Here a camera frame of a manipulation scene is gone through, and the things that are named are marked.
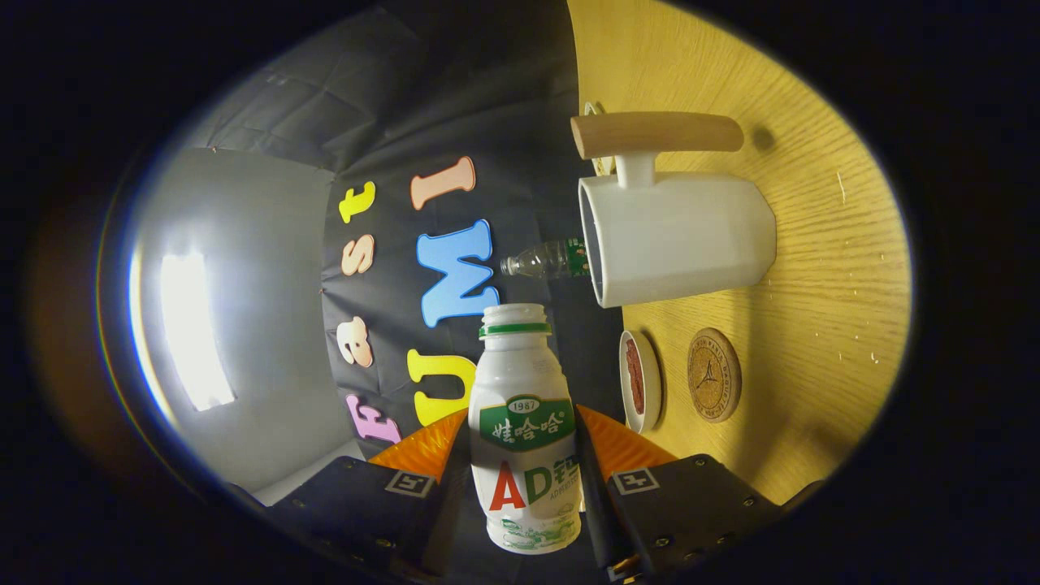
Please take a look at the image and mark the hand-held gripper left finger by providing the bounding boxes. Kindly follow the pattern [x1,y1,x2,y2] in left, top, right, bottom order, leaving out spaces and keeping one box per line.
[232,408,472,582]

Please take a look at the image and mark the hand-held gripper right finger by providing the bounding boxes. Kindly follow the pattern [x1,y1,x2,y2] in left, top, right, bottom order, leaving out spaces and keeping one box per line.
[573,404,785,584]

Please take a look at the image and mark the white round plate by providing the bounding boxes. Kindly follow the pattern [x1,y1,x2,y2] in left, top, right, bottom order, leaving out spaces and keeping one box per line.
[619,329,663,435]

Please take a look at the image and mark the white divided dish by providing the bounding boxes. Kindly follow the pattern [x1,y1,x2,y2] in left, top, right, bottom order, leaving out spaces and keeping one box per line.
[582,101,616,177]

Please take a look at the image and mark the white juice bottle green label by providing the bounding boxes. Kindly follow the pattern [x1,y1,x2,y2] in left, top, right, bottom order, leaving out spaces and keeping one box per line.
[468,303,583,555]

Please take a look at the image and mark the black backdrop cloth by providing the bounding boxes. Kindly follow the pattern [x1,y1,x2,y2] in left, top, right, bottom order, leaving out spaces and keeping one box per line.
[175,0,631,585]

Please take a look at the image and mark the white cup wooden handle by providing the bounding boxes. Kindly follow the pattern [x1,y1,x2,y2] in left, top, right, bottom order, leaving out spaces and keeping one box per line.
[570,111,778,310]

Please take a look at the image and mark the round cork coaster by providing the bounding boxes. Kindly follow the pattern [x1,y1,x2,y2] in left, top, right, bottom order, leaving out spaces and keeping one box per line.
[687,327,743,423]

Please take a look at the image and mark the clear water bottle green label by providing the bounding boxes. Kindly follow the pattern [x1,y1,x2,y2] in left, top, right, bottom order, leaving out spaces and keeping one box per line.
[500,237,592,281]

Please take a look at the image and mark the red meat slices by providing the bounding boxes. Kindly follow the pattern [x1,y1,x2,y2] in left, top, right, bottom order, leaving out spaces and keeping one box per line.
[626,339,646,415]

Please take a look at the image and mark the wooden table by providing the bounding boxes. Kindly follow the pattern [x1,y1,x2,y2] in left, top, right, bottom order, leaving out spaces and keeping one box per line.
[566,0,912,506]

